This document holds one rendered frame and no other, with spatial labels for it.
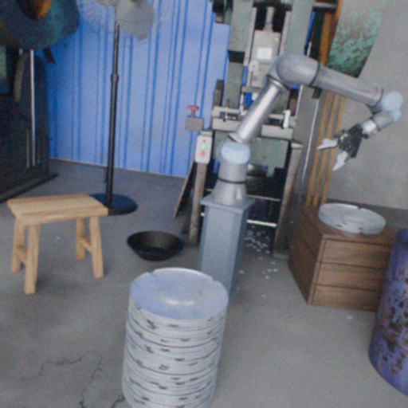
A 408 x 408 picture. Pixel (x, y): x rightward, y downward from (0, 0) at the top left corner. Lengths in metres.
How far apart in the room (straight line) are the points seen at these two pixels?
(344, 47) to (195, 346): 1.52
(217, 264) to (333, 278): 0.53
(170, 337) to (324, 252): 0.93
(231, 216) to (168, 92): 2.14
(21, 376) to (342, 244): 1.30
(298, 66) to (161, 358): 1.13
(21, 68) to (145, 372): 2.30
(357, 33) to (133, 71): 2.08
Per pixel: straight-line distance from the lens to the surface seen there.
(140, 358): 1.25
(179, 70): 3.62
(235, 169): 1.66
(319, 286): 1.96
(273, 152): 2.28
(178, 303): 1.21
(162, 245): 2.30
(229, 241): 1.71
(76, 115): 3.87
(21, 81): 3.09
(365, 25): 2.15
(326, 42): 2.76
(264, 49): 2.39
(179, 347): 1.19
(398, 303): 1.58
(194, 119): 2.24
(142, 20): 2.62
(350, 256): 1.94
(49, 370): 1.51
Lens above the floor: 0.96
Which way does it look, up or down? 18 degrees down
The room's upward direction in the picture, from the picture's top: 7 degrees clockwise
